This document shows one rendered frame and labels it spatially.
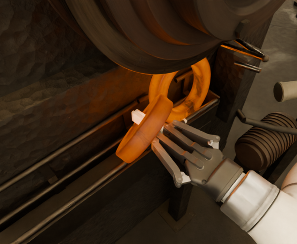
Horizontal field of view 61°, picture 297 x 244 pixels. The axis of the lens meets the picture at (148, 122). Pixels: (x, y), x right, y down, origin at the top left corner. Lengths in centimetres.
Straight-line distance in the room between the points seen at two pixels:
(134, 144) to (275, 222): 25
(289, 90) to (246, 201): 47
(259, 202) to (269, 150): 45
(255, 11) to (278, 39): 217
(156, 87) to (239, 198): 28
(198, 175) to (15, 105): 33
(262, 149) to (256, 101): 99
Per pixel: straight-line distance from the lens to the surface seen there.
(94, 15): 32
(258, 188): 44
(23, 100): 48
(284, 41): 256
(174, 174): 46
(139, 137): 44
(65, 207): 54
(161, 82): 55
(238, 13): 37
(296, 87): 84
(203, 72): 65
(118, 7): 31
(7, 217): 59
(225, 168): 45
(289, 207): 45
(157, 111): 45
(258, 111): 177
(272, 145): 89
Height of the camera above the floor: 117
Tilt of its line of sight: 48 degrees down
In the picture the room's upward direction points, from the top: straight up
